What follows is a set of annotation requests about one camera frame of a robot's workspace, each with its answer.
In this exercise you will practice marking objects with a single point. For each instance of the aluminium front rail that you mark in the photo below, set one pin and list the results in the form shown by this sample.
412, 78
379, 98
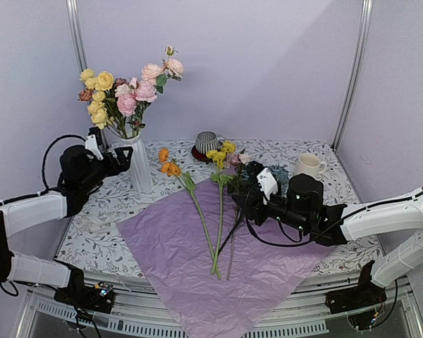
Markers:
138, 312

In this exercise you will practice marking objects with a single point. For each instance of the peach pink rose stem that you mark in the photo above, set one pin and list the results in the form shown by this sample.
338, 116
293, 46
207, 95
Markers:
154, 78

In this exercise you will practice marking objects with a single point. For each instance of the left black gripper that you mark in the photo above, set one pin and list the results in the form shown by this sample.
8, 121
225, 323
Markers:
118, 169

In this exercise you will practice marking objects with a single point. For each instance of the white ribbed vase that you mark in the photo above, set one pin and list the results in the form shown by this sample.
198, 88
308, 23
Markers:
139, 170

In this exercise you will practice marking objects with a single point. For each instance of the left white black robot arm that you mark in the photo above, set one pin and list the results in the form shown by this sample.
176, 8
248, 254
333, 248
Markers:
82, 171

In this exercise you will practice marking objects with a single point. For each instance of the orange flower stem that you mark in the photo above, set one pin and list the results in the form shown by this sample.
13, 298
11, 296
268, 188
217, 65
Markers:
170, 167

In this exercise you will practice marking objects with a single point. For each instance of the right aluminium frame post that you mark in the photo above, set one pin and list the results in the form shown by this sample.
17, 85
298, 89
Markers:
357, 62

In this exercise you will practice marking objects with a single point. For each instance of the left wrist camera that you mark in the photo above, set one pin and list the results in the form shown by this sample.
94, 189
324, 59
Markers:
94, 143

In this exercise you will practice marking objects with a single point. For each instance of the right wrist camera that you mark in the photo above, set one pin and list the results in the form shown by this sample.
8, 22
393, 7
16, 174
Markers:
262, 181

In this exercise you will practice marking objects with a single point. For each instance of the dark red coaster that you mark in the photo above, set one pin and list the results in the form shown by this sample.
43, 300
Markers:
199, 156

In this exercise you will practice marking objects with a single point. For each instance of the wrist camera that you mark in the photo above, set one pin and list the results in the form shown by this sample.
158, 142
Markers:
94, 143
262, 181

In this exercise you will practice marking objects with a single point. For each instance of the striped grey mug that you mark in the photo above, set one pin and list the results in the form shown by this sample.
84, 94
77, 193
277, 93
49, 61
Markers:
207, 141

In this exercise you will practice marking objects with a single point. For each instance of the left aluminium frame post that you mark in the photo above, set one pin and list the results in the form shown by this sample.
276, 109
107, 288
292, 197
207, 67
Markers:
76, 34

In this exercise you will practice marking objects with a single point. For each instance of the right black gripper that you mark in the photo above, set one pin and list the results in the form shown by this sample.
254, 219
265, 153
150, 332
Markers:
255, 208

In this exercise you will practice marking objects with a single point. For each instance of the white printed ribbon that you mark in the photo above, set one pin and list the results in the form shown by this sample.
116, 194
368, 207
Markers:
93, 224

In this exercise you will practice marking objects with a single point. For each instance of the aluminium frame post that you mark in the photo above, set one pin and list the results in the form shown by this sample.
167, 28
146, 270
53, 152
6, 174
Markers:
357, 62
76, 34

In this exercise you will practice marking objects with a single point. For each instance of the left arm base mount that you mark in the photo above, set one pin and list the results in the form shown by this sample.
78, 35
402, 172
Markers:
98, 298

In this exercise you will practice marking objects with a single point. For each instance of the pale yellow rose stem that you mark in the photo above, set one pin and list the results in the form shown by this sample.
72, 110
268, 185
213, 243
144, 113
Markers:
102, 106

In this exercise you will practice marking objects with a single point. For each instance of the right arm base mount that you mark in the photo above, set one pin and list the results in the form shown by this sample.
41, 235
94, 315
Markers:
354, 298

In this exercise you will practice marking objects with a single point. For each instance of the floral patterned table mat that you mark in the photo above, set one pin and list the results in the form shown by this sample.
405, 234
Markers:
106, 252

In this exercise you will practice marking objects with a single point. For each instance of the dusty red white flower stem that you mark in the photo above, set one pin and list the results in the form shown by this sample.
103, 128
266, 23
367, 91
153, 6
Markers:
97, 90

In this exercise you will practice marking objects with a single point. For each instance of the bright yellow flower stem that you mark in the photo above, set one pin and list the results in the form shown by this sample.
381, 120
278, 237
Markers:
219, 158

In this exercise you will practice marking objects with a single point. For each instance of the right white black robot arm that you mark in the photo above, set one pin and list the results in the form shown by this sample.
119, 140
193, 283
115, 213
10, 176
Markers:
302, 208

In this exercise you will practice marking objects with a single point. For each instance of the blue fabric flower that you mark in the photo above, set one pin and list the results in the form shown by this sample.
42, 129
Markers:
280, 174

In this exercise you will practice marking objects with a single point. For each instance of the cream white mug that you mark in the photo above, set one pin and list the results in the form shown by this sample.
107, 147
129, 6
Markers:
311, 165

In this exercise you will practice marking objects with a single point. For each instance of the purple wrapping paper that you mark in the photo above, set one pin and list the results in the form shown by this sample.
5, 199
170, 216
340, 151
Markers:
257, 272

